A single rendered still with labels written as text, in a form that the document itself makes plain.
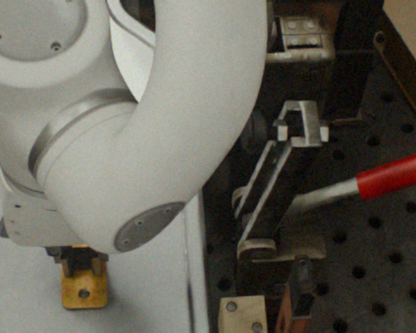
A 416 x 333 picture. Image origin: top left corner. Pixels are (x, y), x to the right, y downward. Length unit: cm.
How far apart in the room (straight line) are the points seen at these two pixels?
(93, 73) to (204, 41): 8
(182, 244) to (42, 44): 36
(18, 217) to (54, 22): 21
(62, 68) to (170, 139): 7
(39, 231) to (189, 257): 16
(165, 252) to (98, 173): 33
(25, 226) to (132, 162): 23
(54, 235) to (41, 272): 12
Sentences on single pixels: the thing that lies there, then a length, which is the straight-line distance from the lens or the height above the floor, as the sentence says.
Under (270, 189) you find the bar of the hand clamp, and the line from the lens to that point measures 72.
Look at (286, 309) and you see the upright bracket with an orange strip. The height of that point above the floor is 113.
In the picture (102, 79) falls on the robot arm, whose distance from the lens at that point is 57.
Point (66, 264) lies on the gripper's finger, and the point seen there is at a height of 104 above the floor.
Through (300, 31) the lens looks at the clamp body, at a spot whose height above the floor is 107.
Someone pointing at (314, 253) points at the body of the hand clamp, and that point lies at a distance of 82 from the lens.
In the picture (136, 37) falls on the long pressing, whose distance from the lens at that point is 98.
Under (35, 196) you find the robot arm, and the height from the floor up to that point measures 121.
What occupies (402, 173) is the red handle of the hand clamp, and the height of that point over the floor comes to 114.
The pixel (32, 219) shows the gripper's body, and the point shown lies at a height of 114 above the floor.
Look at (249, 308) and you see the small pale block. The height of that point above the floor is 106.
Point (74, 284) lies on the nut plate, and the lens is 85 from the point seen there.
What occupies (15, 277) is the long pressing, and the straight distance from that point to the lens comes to 87.
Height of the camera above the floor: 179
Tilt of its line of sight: 60 degrees down
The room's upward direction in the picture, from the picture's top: 3 degrees counter-clockwise
